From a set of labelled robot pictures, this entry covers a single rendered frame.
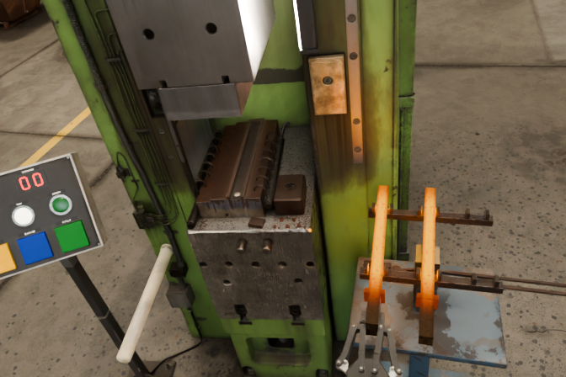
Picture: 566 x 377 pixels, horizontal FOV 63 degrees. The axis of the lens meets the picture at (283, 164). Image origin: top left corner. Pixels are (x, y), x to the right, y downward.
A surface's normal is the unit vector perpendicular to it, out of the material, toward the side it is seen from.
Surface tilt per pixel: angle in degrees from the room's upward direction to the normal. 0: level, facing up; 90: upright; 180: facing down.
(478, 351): 0
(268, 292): 90
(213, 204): 90
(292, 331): 90
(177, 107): 90
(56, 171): 60
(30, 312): 0
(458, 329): 0
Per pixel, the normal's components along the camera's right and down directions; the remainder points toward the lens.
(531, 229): -0.14, -0.78
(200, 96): -0.11, 0.62
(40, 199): 0.21, 0.08
